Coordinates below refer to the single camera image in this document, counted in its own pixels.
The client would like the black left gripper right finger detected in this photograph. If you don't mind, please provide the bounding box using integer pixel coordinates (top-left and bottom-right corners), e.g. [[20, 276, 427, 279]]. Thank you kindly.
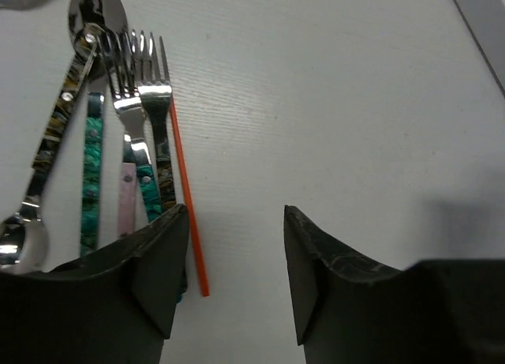
[[283, 205, 504, 363]]

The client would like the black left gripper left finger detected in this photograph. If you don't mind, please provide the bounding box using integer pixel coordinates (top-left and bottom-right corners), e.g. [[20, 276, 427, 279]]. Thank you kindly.
[[1, 205, 189, 363]]

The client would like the brown marbled handle spoon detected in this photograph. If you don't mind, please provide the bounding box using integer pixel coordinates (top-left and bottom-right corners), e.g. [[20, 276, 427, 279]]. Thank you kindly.
[[1, 24, 100, 275]]

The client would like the pink handled fork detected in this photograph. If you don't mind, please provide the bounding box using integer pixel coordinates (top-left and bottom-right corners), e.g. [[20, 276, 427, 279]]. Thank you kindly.
[[116, 133, 137, 238]]

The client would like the green marbled handle fork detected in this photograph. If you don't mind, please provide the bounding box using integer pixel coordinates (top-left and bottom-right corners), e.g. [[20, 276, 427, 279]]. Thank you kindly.
[[98, 28, 186, 304]]

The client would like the brown marbled handle fork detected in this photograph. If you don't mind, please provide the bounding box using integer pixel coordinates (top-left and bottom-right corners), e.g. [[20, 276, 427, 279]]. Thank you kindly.
[[130, 31, 176, 211]]

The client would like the green marbled handle spoon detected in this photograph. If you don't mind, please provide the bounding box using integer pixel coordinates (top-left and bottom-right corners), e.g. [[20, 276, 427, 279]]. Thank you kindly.
[[69, 0, 128, 257]]

